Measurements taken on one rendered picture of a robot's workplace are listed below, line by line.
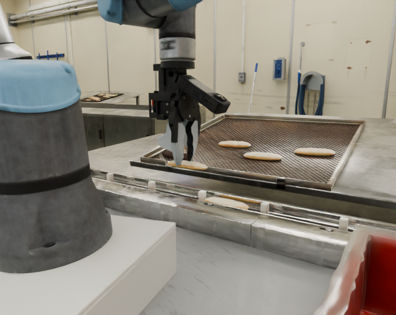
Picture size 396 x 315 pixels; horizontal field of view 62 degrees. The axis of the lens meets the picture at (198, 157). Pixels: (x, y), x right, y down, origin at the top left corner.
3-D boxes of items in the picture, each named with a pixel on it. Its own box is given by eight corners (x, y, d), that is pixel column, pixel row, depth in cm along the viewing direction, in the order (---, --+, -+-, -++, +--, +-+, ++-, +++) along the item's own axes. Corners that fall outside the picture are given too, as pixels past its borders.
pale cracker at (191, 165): (163, 165, 72) (162, 160, 72) (173, 162, 75) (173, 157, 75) (202, 170, 67) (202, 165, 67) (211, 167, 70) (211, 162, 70)
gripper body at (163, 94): (170, 118, 76) (169, 64, 74) (202, 120, 71) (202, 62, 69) (148, 120, 70) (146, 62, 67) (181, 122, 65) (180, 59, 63)
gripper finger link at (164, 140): (161, 162, 72) (164, 120, 72) (183, 166, 69) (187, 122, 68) (152, 163, 70) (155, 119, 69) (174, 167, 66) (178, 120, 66)
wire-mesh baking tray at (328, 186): (140, 162, 91) (139, 157, 91) (224, 117, 130) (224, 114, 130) (330, 191, 65) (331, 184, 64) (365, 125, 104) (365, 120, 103)
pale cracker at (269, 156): (241, 158, 86) (241, 154, 85) (246, 153, 89) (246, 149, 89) (279, 161, 81) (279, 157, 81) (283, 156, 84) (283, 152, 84)
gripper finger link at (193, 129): (179, 155, 78) (175, 117, 75) (200, 158, 75) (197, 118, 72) (172, 160, 75) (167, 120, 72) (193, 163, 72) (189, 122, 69)
